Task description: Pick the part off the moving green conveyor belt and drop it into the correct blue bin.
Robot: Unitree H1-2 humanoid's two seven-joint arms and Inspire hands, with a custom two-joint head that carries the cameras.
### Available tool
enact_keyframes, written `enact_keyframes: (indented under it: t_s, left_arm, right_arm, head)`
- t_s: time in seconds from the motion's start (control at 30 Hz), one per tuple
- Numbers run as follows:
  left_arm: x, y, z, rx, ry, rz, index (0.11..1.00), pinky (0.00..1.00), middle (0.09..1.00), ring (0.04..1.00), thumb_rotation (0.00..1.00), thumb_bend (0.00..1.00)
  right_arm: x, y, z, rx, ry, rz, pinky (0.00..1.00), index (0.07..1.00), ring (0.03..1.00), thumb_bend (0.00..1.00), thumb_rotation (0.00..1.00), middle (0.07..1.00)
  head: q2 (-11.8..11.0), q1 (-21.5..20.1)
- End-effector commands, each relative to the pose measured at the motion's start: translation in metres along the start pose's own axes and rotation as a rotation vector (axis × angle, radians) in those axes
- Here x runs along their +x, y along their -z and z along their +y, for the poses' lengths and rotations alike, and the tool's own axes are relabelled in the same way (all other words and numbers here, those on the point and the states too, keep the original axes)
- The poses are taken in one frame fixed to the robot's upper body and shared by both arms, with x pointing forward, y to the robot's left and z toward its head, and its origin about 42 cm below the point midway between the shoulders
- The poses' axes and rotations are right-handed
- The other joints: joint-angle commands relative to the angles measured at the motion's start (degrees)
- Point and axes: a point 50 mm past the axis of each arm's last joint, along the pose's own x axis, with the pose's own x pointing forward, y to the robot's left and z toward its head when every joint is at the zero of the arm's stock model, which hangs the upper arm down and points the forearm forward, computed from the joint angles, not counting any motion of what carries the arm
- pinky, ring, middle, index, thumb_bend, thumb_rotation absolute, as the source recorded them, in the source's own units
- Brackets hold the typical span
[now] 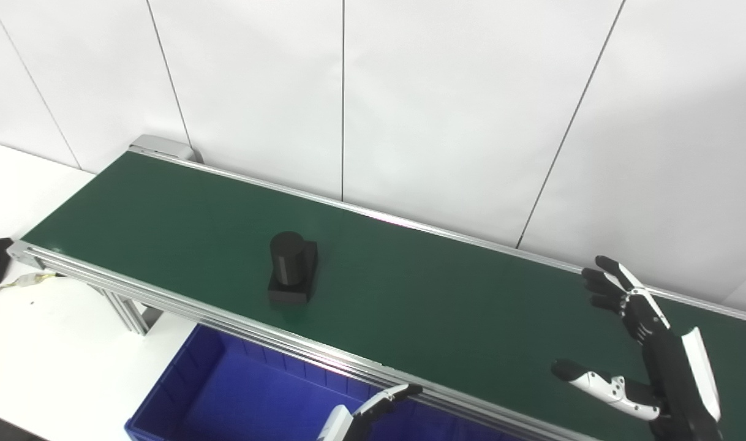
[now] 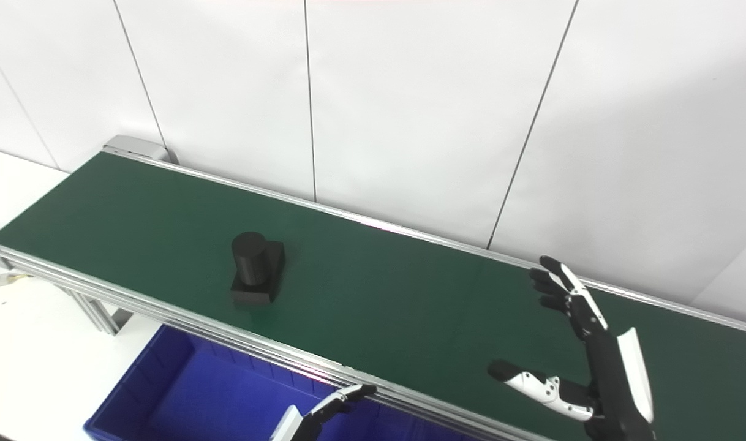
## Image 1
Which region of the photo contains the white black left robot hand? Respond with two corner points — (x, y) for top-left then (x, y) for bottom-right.
(315, 384), (423, 441)

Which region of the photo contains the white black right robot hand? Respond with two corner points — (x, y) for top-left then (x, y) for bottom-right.
(551, 255), (723, 441)

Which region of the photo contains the black cylinder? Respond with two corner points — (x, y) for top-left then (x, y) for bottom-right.
(267, 231), (319, 306)

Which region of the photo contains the blue plastic bin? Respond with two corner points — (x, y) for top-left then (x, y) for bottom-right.
(124, 323), (533, 441)

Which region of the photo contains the green conveyor belt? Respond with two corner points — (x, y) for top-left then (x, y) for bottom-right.
(7, 134), (746, 441)
(21, 151), (746, 441)

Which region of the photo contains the aluminium conveyor leg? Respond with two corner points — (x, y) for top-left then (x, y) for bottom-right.
(100, 287), (164, 337)

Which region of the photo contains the yellowish connector cable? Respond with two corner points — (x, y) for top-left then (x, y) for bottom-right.
(0, 272), (66, 301)

